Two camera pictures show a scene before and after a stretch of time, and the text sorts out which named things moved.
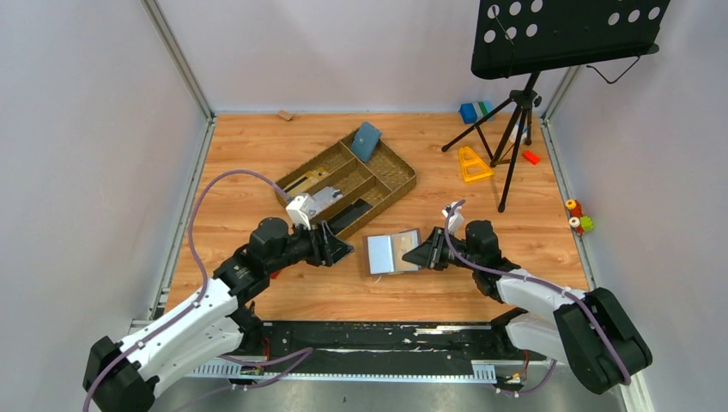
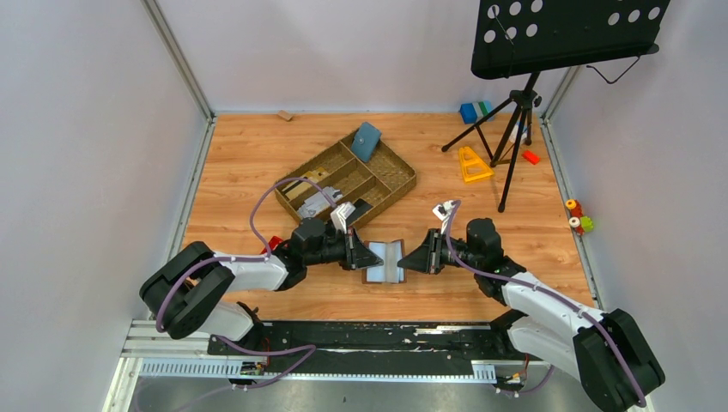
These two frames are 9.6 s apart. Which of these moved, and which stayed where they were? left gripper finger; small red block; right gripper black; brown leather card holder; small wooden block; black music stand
Moved: left gripper finger; brown leather card holder
Stayed: small red block; black music stand; small wooden block; right gripper black
